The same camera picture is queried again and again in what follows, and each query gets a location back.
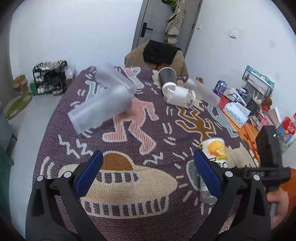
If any lemon label plastic bottle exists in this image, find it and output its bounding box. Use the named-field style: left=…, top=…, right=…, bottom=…
left=199, top=138, right=228, bottom=204

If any white cup with clear lid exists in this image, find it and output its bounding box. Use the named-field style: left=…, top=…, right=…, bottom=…
left=164, top=85, right=196, bottom=108

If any dark grey paper cup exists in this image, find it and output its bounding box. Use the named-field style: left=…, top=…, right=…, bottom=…
left=158, top=67, right=177, bottom=96

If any person's right hand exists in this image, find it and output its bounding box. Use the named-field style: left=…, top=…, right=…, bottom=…
left=266, top=188, right=289, bottom=229

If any orange cartoon dog mat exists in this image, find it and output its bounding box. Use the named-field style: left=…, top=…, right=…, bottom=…
left=222, top=108, right=296, bottom=195

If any white blue tissue pack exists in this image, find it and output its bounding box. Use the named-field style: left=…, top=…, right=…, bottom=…
left=223, top=102, right=250, bottom=128

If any patterned woven tablecloth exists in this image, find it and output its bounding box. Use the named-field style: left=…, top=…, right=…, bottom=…
left=33, top=67, right=258, bottom=240

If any purple drink can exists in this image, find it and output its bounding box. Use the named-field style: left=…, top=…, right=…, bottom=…
left=213, top=80, right=227, bottom=97

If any black shoe rack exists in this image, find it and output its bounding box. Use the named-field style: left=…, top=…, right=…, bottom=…
left=32, top=60, right=67, bottom=95

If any cardboard box on floor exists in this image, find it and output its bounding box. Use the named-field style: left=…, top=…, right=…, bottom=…
left=13, top=74, right=28, bottom=95

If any plaid scarf on door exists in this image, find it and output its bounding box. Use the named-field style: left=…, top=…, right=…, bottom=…
left=162, top=0, right=186, bottom=45

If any grey door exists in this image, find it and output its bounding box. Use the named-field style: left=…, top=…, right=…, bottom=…
left=132, top=0, right=203, bottom=56

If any black wire basket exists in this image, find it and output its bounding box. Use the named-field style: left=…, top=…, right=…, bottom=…
left=242, top=65, right=275, bottom=97

